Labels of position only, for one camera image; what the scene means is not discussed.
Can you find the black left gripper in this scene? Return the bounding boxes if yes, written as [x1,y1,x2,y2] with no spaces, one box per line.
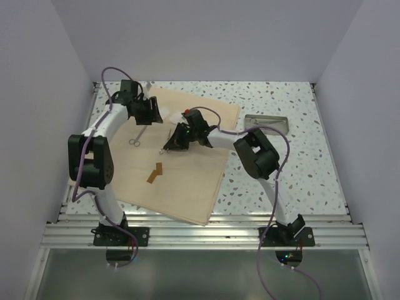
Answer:
[132,96,163,126]

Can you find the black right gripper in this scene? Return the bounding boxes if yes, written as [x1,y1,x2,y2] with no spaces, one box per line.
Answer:
[164,122,198,150]

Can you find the steel scissors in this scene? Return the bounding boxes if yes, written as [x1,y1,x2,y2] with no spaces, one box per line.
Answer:
[129,126,148,147]

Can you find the steel tweezers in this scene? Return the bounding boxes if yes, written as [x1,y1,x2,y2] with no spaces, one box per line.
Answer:
[248,117,286,124]

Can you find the steel forceps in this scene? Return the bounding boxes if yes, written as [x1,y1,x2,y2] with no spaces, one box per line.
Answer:
[249,118,281,126]

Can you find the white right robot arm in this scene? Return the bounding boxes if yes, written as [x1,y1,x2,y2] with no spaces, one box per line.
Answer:
[163,109,306,246]

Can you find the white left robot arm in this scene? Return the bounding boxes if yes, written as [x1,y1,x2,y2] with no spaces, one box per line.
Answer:
[67,80,163,246]

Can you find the white gauze pad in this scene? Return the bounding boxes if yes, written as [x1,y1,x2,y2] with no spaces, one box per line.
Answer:
[169,112,184,124]
[159,107,170,119]

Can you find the brown indicator tape strip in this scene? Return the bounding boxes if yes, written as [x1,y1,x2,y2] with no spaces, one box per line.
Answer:
[146,162,163,184]

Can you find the beige cloth drape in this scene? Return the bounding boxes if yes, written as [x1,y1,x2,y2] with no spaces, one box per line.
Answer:
[110,84,241,226]

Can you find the metal instrument tray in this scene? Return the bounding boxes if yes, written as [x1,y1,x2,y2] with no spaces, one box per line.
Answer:
[244,114,289,136]

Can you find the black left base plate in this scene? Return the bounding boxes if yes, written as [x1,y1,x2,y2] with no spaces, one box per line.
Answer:
[91,226,150,247]

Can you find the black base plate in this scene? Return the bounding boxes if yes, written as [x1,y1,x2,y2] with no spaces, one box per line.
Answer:
[261,225,316,248]
[91,226,150,247]

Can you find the aluminium rail frame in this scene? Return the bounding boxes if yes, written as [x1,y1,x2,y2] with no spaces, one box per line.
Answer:
[26,81,383,299]

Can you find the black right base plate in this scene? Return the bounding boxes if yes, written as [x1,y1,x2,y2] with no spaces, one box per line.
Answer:
[261,225,316,248]

